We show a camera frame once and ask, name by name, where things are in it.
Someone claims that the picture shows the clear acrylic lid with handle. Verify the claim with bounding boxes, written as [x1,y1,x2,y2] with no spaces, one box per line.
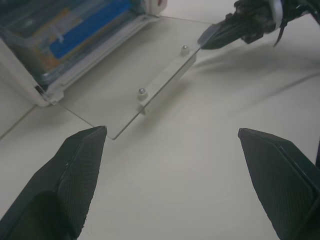
[57,14,216,141]

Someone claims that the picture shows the white oven door handle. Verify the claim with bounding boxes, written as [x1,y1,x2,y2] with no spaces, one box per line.
[135,44,198,116]

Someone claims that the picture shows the blue food container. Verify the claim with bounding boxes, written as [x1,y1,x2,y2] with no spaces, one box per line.
[0,0,133,81]

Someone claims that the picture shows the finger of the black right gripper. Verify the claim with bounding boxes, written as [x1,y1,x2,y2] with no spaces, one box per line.
[199,26,251,50]
[197,14,241,46]

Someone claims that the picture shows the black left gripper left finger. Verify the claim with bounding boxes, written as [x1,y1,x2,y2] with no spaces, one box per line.
[0,125,108,240]

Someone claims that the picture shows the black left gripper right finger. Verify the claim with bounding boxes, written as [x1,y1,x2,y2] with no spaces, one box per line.
[237,127,320,240]

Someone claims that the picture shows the white box with blue contents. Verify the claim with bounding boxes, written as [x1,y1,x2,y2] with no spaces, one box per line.
[0,0,161,108]

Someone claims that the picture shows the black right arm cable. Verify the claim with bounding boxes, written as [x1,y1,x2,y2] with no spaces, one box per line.
[273,0,320,48]

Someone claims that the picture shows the white oven knob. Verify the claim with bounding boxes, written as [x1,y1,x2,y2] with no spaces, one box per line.
[144,0,169,16]

